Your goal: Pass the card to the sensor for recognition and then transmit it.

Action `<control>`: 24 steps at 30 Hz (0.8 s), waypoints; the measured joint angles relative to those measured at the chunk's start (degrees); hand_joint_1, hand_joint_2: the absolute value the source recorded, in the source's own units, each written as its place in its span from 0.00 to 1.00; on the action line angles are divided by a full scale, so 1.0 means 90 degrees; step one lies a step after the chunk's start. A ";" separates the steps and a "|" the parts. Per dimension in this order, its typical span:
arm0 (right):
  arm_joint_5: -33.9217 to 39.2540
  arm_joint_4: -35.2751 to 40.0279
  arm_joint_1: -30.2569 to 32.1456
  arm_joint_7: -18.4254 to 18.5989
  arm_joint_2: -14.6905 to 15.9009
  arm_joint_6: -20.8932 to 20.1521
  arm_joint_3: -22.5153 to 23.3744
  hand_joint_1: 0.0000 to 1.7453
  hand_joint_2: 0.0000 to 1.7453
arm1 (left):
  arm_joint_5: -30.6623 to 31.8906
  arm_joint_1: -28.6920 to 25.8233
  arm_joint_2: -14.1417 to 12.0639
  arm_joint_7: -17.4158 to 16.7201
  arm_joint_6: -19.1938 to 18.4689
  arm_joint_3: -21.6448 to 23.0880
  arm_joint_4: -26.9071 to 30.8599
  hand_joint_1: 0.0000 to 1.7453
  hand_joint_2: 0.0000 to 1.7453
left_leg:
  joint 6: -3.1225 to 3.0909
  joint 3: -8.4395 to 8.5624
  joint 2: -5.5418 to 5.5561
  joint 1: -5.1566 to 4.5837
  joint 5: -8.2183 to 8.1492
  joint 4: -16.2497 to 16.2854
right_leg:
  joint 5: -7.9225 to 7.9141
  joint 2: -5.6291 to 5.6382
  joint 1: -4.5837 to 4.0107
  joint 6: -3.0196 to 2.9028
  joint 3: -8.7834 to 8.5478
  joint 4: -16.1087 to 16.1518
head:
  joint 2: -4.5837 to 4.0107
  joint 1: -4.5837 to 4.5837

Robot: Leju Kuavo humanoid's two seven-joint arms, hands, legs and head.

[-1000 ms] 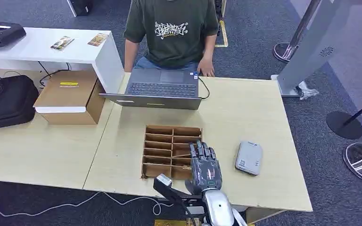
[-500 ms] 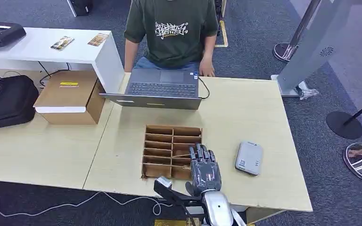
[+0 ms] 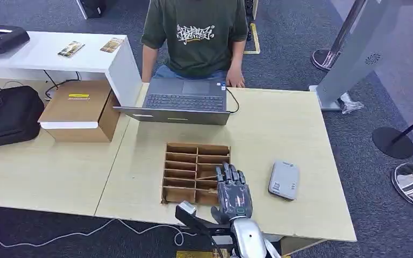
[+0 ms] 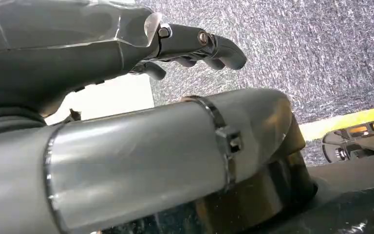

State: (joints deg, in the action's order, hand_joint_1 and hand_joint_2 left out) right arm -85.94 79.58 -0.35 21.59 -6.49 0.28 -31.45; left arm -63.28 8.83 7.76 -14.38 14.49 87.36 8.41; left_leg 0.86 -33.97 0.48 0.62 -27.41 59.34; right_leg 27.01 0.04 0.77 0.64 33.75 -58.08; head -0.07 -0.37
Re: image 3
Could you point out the tan printed card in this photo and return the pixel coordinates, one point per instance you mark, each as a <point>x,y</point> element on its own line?
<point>111,45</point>

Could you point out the grey card reader device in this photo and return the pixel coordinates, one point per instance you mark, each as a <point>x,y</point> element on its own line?
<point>284,181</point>

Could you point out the large black bag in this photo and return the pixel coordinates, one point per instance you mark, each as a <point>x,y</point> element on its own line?
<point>7,117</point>

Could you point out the yellow board below table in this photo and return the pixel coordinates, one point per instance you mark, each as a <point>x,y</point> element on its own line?
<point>196,255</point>

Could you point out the slanted card in wooden box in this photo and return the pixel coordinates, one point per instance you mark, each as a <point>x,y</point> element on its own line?
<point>206,177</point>

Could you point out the black cabinet with white edge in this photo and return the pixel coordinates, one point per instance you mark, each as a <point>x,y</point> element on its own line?
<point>90,9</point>

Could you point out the white shelf bench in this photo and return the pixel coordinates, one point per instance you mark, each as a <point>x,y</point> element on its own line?
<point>49,57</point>

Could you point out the brown cardboard box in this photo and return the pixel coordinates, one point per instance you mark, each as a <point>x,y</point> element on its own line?
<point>78,110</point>

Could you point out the person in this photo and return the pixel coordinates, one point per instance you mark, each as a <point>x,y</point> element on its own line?
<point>196,39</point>

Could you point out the wooden slotted card box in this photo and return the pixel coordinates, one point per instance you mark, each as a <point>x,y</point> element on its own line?
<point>179,174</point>

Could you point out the printed card in wooden box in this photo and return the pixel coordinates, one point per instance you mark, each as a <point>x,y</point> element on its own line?
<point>212,191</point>

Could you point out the grey metal table bracket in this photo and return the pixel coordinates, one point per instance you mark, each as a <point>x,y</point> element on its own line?
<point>224,240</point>

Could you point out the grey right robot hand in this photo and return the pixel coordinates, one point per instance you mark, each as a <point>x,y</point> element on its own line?
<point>235,199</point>

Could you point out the grey open laptop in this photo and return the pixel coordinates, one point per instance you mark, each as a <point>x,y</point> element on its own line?
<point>187,101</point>

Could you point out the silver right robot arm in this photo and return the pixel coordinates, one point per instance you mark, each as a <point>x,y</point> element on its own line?
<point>251,238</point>

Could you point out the person's left hand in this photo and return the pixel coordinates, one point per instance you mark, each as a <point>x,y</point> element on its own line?
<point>235,78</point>

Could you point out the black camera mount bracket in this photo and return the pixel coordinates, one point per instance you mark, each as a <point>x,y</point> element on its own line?
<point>199,222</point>

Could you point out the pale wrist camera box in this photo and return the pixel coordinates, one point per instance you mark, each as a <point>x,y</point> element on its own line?
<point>188,208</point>

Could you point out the chrome stanchion with pole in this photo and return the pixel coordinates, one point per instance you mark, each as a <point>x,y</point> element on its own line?
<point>324,58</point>

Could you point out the black stanchion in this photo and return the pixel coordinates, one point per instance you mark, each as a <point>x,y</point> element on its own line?
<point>391,142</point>

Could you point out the silver kiosk stand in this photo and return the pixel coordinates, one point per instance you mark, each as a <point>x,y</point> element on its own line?
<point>359,46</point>

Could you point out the dark-edged printed card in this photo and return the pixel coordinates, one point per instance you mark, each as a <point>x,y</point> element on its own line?
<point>71,49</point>

